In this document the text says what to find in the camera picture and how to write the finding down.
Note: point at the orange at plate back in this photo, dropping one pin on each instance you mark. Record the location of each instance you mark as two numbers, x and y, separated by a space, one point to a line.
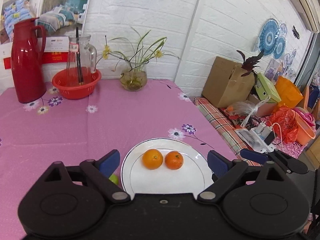
152 159

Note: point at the plaid bench cushion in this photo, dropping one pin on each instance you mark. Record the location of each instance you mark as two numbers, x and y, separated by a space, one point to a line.
223 126

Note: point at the clear plastic bag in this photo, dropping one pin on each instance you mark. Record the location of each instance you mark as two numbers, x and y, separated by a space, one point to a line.
245 108

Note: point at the tangerine at plate middle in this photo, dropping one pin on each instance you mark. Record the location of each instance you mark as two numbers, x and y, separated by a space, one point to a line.
174 160

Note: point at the green box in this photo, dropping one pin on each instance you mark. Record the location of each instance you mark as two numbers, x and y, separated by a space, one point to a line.
264 88

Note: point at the green apple near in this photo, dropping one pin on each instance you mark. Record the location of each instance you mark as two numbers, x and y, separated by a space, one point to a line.
114 178

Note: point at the red plastic bag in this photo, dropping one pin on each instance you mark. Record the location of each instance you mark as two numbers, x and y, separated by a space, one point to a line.
285 124

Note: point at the orange plastic bucket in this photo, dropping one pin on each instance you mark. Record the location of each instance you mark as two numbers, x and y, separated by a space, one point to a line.
306 125

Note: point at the pink floral tablecloth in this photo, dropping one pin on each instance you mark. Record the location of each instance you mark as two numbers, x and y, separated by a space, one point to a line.
56 129

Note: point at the red thermos jug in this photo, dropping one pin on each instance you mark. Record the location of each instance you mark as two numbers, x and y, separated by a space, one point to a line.
27 50

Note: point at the orange plastic bag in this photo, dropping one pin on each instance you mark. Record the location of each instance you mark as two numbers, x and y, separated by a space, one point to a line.
290 95

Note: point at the blue paper fan decoration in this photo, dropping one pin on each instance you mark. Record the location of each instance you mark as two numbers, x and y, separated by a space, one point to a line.
268 37

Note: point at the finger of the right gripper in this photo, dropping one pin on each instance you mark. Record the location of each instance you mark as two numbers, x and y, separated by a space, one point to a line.
256 157

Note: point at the black chopsticks in pitcher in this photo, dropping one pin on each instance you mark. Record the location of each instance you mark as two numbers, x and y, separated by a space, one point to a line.
78 60

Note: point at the purple leaf plant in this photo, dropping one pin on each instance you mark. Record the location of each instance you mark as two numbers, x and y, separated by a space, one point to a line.
250 63

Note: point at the bedding poster on wall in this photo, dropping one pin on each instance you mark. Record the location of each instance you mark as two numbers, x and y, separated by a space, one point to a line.
60 19

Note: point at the glass vase with plant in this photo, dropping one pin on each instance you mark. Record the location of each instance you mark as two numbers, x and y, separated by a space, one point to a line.
134 76

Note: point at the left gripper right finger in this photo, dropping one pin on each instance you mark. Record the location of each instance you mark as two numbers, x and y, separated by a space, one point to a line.
227 175

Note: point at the red plastic basket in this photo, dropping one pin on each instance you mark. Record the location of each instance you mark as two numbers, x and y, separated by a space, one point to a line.
67 82

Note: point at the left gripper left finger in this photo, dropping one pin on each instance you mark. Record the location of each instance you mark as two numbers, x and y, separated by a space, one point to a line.
99 171

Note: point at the brown cardboard box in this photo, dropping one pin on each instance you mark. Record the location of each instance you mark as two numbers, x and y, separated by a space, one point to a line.
226 84

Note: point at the clear glass pitcher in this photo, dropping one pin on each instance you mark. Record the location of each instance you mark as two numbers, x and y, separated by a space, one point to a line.
82 60

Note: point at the white power strip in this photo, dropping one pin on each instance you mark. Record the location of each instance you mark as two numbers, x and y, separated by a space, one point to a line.
255 138

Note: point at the white round plate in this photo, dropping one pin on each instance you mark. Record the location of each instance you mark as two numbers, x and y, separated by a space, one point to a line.
193 177

